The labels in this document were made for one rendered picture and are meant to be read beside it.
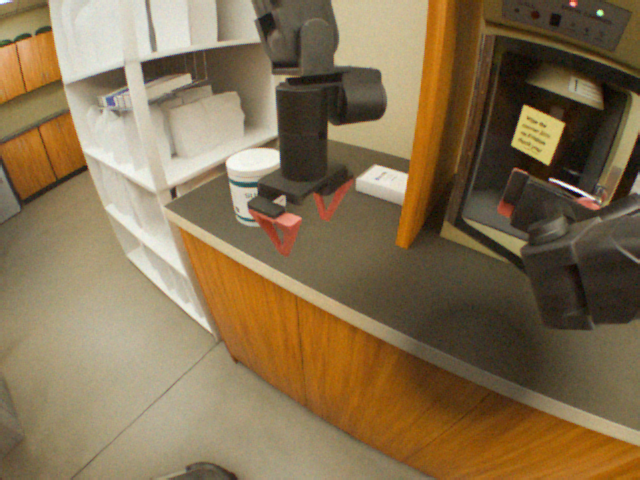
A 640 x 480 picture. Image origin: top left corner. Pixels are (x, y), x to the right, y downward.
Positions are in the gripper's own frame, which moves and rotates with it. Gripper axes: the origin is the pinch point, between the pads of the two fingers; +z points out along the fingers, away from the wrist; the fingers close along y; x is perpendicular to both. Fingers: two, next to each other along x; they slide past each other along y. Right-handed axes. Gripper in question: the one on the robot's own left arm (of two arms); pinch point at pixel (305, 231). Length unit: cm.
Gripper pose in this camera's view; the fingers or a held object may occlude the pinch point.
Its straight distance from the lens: 40.8
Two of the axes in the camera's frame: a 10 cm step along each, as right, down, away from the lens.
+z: 0.0, 7.8, 6.3
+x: -8.3, -3.5, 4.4
